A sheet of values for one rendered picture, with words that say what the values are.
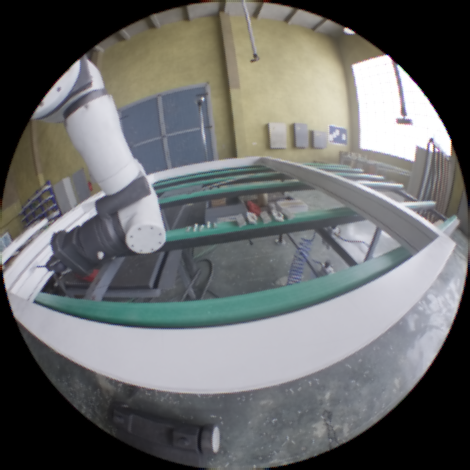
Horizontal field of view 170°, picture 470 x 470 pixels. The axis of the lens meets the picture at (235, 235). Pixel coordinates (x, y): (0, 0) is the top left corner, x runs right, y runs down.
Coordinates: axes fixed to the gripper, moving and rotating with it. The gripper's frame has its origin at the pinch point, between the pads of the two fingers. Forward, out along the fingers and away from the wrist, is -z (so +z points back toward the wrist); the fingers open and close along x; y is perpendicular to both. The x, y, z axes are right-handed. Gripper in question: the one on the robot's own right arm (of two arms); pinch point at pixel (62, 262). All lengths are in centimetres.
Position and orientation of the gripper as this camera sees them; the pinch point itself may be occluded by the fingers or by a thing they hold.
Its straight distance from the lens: 41.6
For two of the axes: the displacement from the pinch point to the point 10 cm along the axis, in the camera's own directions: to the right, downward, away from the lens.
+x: -0.5, -6.2, -7.8
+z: 8.8, -4.0, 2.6
